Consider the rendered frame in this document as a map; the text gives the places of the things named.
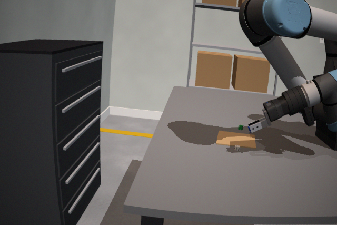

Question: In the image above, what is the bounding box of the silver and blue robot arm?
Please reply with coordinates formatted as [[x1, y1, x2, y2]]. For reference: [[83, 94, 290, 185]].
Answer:
[[239, 0, 337, 132]]

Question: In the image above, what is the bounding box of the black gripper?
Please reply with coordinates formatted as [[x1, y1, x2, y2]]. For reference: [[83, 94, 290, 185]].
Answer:
[[248, 80, 321, 133]]

